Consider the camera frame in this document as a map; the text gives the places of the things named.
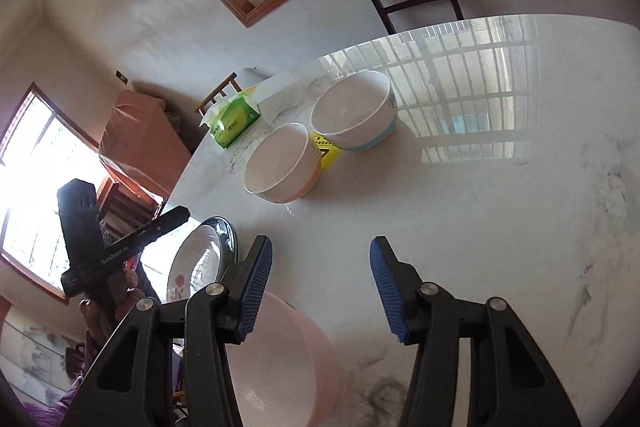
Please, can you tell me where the white floral shallow plate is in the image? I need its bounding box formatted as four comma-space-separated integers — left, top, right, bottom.
166, 219, 227, 303

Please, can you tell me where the large blue patterned plate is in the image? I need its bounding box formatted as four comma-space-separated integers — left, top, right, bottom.
201, 216, 239, 282

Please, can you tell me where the large pink bowl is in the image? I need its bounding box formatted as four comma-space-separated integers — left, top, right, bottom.
227, 291, 340, 426

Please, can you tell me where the white bowl pink stripe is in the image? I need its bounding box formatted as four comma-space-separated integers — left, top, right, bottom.
244, 122, 321, 204

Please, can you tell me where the white bowl blue print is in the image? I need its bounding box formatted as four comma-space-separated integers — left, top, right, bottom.
310, 70, 398, 152

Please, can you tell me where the person's left hand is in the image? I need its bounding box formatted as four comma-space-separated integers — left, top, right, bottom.
79, 269, 145, 347

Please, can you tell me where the orange covered furniture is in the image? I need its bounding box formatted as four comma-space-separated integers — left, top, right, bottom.
99, 90, 191, 200

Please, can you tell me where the green tissue pack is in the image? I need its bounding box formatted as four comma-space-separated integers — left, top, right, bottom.
201, 92, 262, 148

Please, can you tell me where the light wooden chair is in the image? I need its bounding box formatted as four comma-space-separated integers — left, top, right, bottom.
195, 72, 242, 116

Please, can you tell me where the purple patterned clothing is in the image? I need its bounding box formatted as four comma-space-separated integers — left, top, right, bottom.
29, 340, 101, 427

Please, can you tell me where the yellow warning sticker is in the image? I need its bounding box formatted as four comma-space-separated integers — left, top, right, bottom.
311, 132, 342, 171

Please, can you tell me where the side window wooden frame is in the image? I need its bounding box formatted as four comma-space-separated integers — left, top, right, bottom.
1, 83, 106, 303

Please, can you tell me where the black wall switch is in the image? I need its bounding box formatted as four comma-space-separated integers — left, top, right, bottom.
115, 70, 129, 84

